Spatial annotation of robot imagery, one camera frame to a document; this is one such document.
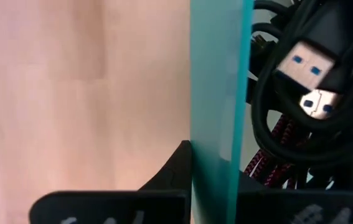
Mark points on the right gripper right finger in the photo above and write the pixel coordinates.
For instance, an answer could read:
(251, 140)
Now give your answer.
(247, 185)

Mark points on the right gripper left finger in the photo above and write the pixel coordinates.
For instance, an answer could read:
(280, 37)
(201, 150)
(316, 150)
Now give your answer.
(176, 174)

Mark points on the teal translucent plastic bin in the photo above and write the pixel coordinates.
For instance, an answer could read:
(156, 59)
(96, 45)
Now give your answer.
(216, 93)

